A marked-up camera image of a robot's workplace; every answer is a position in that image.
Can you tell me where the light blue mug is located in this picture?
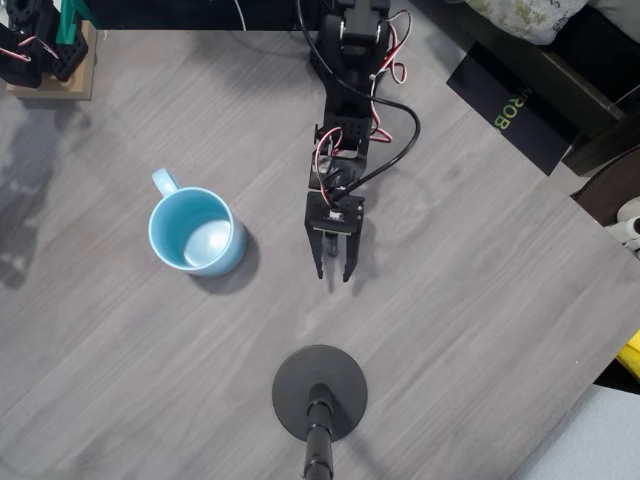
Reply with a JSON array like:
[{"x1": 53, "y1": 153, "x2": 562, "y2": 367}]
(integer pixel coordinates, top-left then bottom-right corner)
[{"x1": 147, "y1": 167, "x2": 248, "y2": 279}]

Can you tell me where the black box with green letters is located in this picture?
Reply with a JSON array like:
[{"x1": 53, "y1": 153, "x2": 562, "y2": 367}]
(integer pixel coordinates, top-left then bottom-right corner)
[{"x1": 445, "y1": 40, "x2": 581, "y2": 177}]

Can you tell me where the camouflage pillow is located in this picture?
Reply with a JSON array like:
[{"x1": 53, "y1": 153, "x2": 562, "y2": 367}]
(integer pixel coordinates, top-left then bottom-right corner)
[{"x1": 462, "y1": 0, "x2": 594, "y2": 47}]

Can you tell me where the dark round chair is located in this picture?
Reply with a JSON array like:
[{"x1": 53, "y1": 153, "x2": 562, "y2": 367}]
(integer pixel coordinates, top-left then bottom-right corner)
[{"x1": 569, "y1": 144, "x2": 640, "y2": 229}]

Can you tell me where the white gadget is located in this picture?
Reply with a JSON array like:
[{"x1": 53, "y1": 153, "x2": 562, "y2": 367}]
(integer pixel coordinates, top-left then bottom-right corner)
[{"x1": 605, "y1": 197, "x2": 640, "y2": 259}]

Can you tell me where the yellow object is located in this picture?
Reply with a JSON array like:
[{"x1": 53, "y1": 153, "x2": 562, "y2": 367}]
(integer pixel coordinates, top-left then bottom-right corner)
[{"x1": 615, "y1": 328, "x2": 640, "y2": 380}]

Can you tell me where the wooden base board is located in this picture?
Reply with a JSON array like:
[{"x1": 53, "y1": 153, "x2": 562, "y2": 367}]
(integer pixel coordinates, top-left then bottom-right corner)
[{"x1": 5, "y1": 19, "x2": 99, "y2": 101}]

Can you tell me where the light grey bedding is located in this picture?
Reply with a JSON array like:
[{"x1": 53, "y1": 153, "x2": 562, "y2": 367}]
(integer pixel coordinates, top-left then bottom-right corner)
[{"x1": 509, "y1": 383, "x2": 640, "y2": 480}]

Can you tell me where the grey cushion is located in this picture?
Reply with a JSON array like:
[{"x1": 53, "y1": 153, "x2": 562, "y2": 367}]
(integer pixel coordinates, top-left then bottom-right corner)
[{"x1": 587, "y1": 0, "x2": 640, "y2": 31}]

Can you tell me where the green clamp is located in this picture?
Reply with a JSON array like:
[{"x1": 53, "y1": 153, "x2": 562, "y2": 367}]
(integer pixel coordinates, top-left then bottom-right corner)
[{"x1": 53, "y1": 0, "x2": 99, "y2": 49}]

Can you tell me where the red white servo cable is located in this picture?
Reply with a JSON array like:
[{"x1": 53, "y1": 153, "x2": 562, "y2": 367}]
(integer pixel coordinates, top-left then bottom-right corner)
[
  {"x1": 316, "y1": 127, "x2": 347, "y2": 207},
  {"x1": 369, "y1": 9, "x2": 414, "y2": 144}
]

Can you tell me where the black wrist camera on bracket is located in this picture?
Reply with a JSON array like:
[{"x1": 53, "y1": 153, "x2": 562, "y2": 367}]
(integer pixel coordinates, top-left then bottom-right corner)
[{"x1": 303, "y1": 191, "x2": 366, "y2": 236}]

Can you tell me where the black camera cable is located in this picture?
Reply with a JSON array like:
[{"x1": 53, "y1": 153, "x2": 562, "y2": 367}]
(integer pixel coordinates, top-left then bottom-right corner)
[{"x1": 297, "y1": 0, "x2": 422, "y2": 201}]

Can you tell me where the black round-base camera stand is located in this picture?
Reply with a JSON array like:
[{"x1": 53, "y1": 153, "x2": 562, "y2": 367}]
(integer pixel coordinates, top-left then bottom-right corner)
[{"x1": 271, "y1": 344, "x2": 369, "y2": 480}]

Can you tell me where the dark furniture frame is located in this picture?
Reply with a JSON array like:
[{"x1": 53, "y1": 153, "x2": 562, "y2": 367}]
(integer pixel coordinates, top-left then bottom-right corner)
[{"x1": 404, "y1": 0, "x2": 640, "y2": 176}]

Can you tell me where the white thin cord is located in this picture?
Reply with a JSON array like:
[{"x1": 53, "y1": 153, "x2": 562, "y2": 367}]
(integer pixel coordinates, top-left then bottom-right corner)
[{"x1": 612, "y1": 84, "x2": 640, "y2": 109}]

